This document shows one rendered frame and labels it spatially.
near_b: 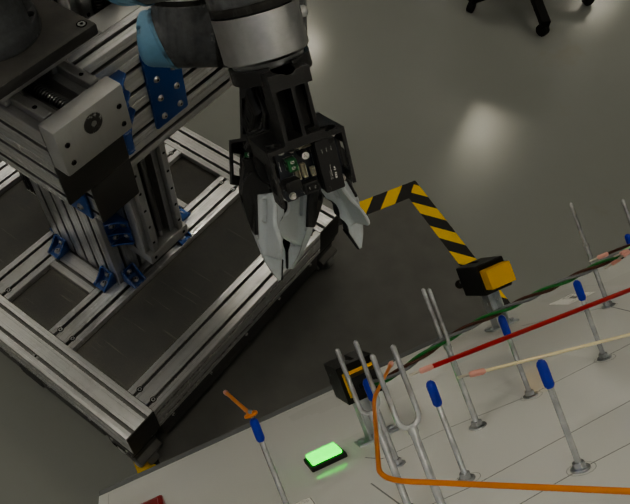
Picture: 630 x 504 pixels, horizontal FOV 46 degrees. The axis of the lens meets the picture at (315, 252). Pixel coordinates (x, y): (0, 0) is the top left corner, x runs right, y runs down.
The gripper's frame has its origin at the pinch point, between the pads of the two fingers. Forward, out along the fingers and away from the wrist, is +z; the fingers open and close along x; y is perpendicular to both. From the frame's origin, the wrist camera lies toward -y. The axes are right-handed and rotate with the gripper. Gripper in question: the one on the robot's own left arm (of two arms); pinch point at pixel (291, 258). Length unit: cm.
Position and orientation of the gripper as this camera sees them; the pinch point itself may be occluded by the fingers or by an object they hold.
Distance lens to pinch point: 88.9
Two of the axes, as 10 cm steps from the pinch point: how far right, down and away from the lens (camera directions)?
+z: 0.3, 10.0, -0.4
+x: 8.4, -0.4, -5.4
